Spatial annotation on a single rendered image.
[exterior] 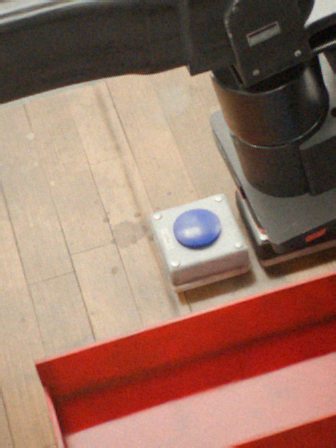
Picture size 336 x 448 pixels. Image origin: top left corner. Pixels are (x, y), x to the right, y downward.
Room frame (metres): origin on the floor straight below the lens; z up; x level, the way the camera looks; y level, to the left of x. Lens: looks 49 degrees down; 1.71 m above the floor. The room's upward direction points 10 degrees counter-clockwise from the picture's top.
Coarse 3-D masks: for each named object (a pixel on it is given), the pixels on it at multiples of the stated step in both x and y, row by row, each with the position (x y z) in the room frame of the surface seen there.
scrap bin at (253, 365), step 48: (288, 288) 0.57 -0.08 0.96; (144, 336) 0.55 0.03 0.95; (192, 336) 0.55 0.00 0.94; (240, 336) 0.56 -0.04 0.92; (288, 336) 0.56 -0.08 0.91; (48, 384) 0.54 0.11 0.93; (96, 384) 0.54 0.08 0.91; (144, 384) 0.54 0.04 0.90; (192, 384) 0.53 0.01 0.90; (240, 384) 0.52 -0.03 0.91; (288, 384) 0.52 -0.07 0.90; (96, 432) 0.50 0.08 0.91; (144, 432) 0.50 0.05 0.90; (192, 432) 0.49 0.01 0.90; (240, 432) 0.48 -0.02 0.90; (288, 432) 0.45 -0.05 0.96
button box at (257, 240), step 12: (240, 204) 0.68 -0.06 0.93; (240, 216) 0.69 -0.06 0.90; (252, 228) 0.66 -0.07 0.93; (252, 240) 0.65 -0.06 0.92; (264, 240) 0.64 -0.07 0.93; (312, 240) 0.64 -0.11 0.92; (324, 240) 0.64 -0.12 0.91; (264, 252) 0.64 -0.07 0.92; (276, 252) 0.64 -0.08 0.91; (288, 252) 0.64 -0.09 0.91; (300, 252) 0.64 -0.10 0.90; (312, 252) 0.64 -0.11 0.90; (264, 264) 0.64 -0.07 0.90
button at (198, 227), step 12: (180, 216) 0.68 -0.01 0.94; (192, 216) 0.67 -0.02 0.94; (204, 216) 0.67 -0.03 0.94; (216, 216) 0.67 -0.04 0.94; (180, 228) 0.66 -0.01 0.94; (192, 228) 0.66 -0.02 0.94; (204, 228) 0.66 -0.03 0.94; (216, 228) 0.66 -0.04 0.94; (180, 240) 0.65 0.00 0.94; (192, 240) 0.65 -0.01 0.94; (204, 240) 0.65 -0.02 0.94
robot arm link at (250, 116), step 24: (312, 48) 0.46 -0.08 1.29; (216, 72) 0.47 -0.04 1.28; (288, 72) 0.46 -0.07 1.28; (312, 72) 0.46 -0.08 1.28; (240, 96) 0.45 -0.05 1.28; (264, 96) 0.45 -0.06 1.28; (288, 96) 0.45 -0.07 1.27; (312, 96) 0.46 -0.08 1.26; (240, 120) 0.46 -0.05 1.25; (264, 120) 0.45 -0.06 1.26; (288, 120) 0.45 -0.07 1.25; (312, 120) 0.46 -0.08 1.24; (264, 144) 0.46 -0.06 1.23
